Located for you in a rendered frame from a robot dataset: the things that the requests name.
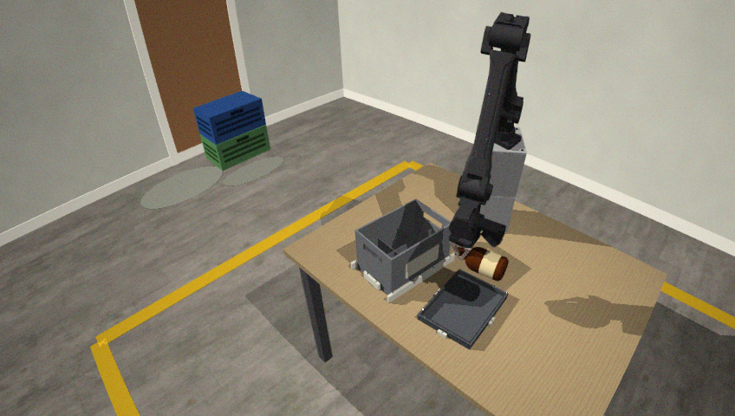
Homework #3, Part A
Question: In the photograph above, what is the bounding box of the grey divided crate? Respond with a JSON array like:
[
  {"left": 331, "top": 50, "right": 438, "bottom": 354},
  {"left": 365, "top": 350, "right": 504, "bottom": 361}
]
[{"left": 354, "top": 203, "right": 451, "bottom": 295}]

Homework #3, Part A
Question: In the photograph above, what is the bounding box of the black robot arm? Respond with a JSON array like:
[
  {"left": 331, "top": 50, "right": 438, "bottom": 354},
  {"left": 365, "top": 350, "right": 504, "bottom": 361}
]
[{"left": 449, "top": 12, "right": 530, "bottom": 248}]

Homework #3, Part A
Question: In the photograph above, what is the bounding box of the brown bottle with beige label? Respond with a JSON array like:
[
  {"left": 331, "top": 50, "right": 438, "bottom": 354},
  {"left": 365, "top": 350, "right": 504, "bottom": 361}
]
[{"left": 464, "top": 247, "right": 509, "bottom": 281}]

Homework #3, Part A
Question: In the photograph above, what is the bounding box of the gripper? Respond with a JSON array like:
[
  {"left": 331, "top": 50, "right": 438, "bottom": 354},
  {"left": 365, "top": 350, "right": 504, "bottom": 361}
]
[{"left": 449, "top": 233, "right": 480, "bottom": 260}]

